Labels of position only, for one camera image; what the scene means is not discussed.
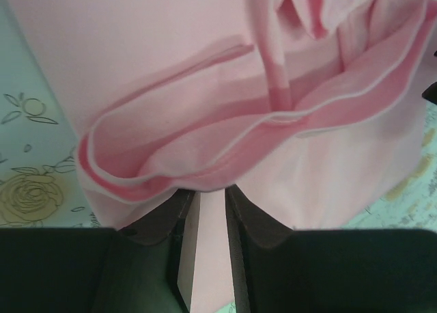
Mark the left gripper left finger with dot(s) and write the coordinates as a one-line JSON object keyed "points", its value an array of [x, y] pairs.
{"points": [[134, 269]]}

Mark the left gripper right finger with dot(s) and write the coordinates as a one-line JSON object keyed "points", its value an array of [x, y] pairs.
{"points": [[277, 269]]}

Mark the pink t shirt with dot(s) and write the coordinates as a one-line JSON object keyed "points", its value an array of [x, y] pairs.
{"points": [[239, 104]]}

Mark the floral table mat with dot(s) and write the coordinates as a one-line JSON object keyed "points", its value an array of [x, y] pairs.
{"points": [[34, 156]]}

